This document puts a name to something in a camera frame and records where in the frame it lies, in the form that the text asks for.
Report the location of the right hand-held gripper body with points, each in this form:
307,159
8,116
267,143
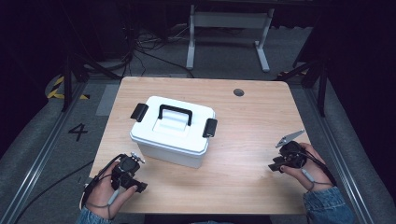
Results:
292,155

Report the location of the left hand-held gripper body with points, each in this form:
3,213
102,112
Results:
126,169

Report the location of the person's right hand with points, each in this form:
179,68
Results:
316,172

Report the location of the person's left hand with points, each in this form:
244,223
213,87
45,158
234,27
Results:
101,193

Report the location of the black tripod stand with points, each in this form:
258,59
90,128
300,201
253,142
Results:
322,84
67,81

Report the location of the yellow black floor tape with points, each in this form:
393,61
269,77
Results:
56,91

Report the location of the aluminium floor rail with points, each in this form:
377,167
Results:
37,161
339,155

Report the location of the white metal desk frame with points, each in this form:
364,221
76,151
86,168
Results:
230,20

